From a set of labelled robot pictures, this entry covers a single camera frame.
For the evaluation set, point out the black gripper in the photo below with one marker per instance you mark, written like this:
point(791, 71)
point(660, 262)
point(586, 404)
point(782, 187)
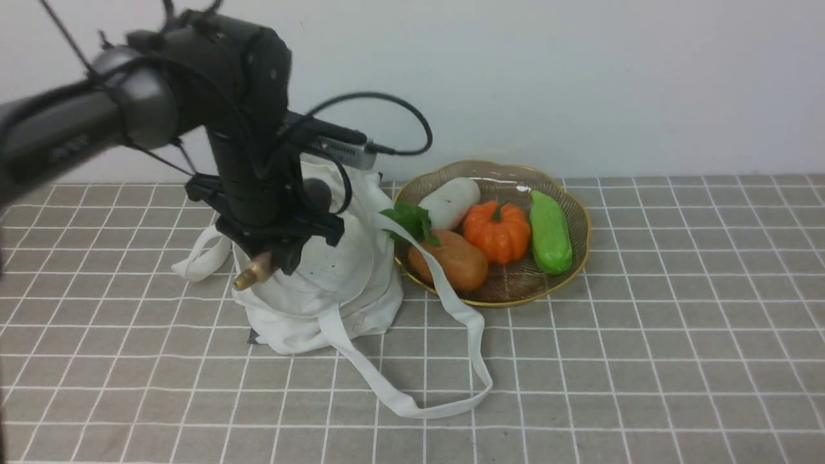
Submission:
point(273, 216)

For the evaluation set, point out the tan mushroom vegetable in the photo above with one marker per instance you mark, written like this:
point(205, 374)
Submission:
point(258, 270)

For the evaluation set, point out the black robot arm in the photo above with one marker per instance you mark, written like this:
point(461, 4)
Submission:
point(201, 70)

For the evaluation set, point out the white cloth tote bag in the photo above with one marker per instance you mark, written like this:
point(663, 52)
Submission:
point(338, 293)

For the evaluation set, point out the white radish with leaves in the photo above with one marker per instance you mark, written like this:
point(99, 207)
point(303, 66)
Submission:
point(444, 209)

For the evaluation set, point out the orange pumpkin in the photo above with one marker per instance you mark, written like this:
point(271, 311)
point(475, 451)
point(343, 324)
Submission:
point(499, 229)

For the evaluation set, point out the gold rimmed wicker basket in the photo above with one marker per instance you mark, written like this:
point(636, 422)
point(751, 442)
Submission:
point(522, 281)

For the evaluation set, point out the grey checked tablecloth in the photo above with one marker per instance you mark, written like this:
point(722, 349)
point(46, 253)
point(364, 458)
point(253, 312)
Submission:
point(694, 335)

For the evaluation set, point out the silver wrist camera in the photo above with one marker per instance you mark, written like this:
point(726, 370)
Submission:
point(357, 156)

